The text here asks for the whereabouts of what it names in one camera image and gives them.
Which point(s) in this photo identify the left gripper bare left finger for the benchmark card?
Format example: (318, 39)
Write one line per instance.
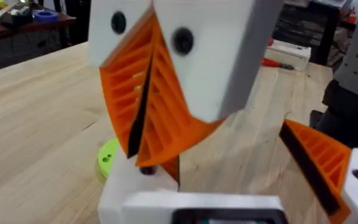
(126, 183)

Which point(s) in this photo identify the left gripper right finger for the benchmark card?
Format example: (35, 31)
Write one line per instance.
(325, 161)

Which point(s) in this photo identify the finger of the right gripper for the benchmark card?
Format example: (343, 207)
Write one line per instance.
(120, 87)
(204, 62)

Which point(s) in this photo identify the green disc with holes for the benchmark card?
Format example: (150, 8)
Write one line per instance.
(106, 158)

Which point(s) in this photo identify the white box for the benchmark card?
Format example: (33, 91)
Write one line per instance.
(287, 51)

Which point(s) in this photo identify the blue tape roll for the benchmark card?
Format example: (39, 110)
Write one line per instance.
(45, 16)

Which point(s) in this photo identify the brown side table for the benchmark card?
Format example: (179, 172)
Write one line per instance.
(17, 31)

